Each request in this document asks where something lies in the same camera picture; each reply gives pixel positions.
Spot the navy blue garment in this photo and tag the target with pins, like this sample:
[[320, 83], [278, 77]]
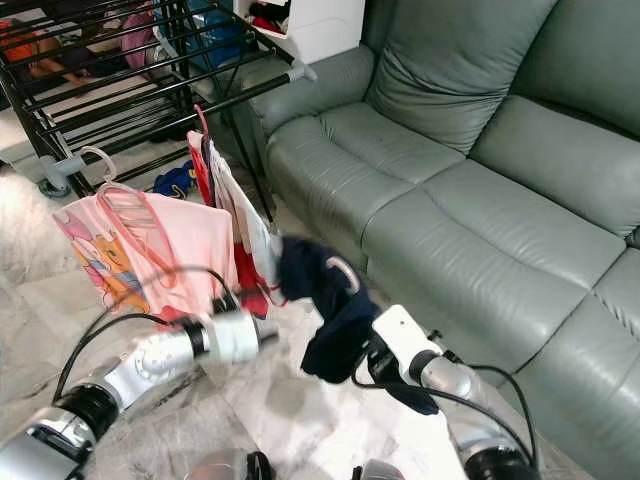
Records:
[[325, 300]]

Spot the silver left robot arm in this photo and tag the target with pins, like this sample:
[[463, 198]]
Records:
[[160, 362]]

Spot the red clothes hanger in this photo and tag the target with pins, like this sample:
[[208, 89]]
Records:
[[205, 120]]

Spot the white pink clothes hanger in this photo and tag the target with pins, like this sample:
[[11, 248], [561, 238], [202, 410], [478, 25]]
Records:
[[112, 160]]

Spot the robot right leg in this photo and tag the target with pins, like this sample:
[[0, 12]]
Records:
[[380, 473]]

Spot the robot leg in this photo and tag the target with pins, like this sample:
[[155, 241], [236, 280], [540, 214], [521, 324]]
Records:
[[380, 473], [225, 468]]

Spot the robot left leg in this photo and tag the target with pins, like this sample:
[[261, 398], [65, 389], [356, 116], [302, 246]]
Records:
[[225, 468]]

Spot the grey leather sofa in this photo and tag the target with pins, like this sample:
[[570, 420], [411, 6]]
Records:
[[460, 200]]

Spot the blue yellow sock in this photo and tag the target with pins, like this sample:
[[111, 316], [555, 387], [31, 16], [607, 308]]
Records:
[[175, 180]]

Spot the white laundry bin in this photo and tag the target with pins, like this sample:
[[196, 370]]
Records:
[[325, 30]]

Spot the blue hanging garment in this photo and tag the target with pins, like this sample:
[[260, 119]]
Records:
[[215, 30]]

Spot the magenta garment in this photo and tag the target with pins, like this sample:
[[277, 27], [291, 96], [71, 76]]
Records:
[[140, 35]]

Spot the orange garment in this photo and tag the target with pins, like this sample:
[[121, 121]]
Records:
[[25, 45]]

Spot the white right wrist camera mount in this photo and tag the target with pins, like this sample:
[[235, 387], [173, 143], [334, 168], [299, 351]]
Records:
[[405, 340]]

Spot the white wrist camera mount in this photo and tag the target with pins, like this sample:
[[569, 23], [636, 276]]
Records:
[[405, 340], [235, 338]]

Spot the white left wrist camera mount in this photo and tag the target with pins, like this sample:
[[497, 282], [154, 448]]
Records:
[[235, 338]]

